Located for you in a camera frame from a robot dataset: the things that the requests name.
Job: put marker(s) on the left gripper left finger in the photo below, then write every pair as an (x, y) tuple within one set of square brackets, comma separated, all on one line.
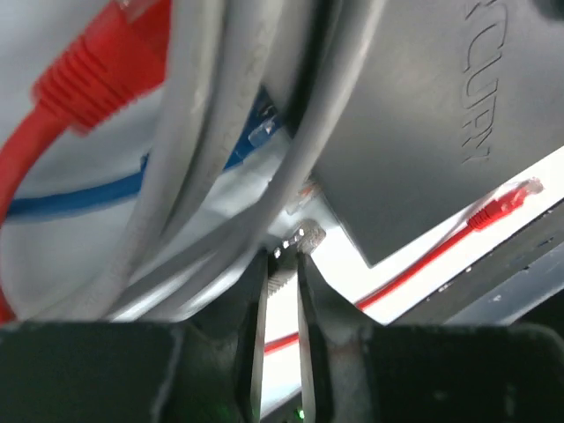
[(205, 369)]

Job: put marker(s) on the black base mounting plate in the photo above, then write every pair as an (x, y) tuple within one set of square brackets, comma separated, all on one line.
[(513, 255)]

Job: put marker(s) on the black network switch box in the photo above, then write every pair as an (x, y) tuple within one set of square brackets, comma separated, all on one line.
[(455, 98)]

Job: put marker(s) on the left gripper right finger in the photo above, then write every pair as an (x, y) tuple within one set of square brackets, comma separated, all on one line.
[(354, 369)]

